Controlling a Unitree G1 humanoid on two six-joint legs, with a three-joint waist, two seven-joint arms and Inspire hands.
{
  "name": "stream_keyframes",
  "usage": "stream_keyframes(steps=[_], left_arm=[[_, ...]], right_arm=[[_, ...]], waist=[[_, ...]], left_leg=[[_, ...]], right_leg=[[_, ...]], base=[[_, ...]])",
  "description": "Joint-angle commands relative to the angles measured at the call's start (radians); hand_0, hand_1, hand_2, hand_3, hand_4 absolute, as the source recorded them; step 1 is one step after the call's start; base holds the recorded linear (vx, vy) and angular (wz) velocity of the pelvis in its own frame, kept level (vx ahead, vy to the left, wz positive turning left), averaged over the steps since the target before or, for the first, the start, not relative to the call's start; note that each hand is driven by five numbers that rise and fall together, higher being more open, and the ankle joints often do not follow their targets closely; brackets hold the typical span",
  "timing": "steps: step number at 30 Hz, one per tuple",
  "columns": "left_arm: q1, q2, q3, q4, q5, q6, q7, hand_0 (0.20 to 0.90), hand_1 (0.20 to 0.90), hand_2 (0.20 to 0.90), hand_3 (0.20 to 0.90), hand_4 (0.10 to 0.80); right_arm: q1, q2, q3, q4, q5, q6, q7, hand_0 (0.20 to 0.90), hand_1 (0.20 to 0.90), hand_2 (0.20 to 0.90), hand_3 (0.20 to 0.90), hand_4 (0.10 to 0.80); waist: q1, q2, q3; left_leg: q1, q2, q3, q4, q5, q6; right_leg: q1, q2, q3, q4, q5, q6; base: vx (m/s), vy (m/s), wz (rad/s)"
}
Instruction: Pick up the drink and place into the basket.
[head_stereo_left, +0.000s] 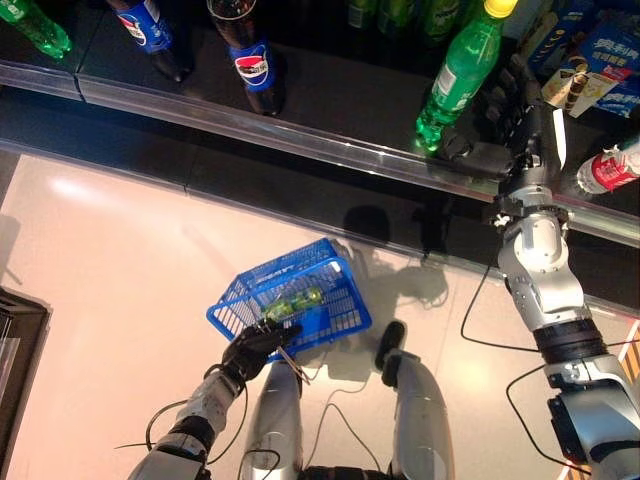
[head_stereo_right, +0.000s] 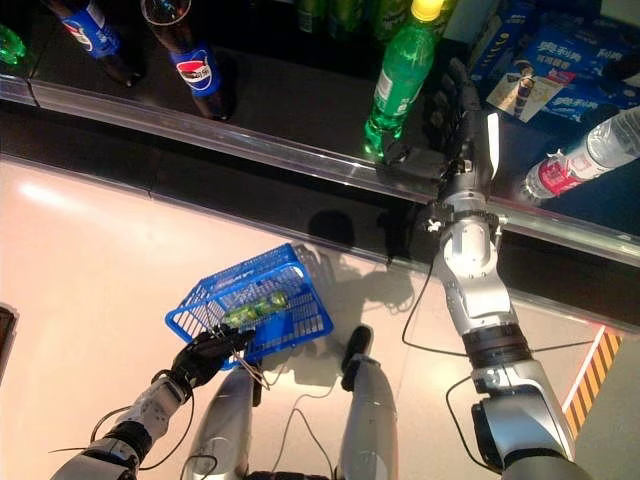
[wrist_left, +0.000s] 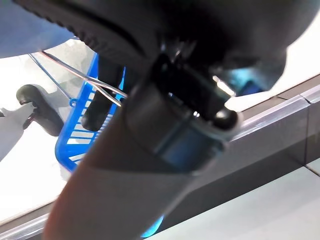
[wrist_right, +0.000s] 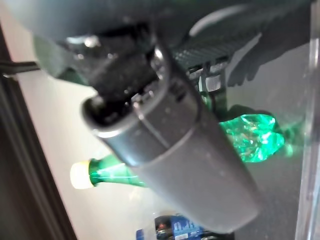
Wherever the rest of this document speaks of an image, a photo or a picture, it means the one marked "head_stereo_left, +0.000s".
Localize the dark glass display counter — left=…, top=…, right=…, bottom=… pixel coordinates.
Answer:
left=0, top=287, right=54, bottom=480

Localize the wide blue oreo box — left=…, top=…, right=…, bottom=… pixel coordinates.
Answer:
left=579, top=22, right=640, bottom=119

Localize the water bottle red label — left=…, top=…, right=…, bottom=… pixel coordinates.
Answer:
left=575, top=139, right=640, bottom=196

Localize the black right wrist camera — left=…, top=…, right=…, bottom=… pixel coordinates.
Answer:
left=492, top=197, right=516, bottom=229

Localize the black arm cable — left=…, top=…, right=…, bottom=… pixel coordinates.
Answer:
left=459, top=264, right=546, bottom=354
left=114, top=363, right=251, bottom=466
left=504, top=363, right=594, bottom=476

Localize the black robot right foot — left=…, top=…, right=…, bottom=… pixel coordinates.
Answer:
left=374, top=321, right=407, bottom=372

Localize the tall blue oreo box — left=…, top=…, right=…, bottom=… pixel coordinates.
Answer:
left=519, top=0, right=596, bottom=76

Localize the blue plastic shopping basket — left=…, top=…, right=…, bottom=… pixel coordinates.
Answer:
left=206, top=237, right=374, bottom=364

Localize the silver robot right leg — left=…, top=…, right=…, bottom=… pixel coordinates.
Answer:
left=382, top=349, right=455, bottom=480

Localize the silver robot left leg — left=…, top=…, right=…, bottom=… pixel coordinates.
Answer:
left=238, top=359, right=305, bottom=480

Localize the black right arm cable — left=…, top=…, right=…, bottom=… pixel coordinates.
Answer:
left=504, top=363, right=594, bottom=476
left=459, top=264, right=546, bottom=354

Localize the black store shelf unit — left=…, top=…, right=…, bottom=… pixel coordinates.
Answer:
left=0, top=0, right=640, bottom=321

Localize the pepsi cola bottle blue cap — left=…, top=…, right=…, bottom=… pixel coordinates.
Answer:
left=106, top=0, right=195, bottom=85
left=206, top=0, right=287, bottom=119

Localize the beige wafer roll box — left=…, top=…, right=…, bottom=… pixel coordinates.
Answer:
left=542, top=58, right=620, bottom=120

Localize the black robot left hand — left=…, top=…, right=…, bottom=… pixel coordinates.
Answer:
left=222, top=324, right=303, bottom=385

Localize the silver robot leg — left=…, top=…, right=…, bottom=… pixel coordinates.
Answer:
left=382, top=349, right=455, bottom=480
left=238, top=359, right=305, bottom=480

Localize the black robot waist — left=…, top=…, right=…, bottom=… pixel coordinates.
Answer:
left=297, top=464, right=396, bottom=480

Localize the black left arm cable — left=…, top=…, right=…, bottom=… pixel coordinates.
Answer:
left=114, top=363, right=251, bottom=466

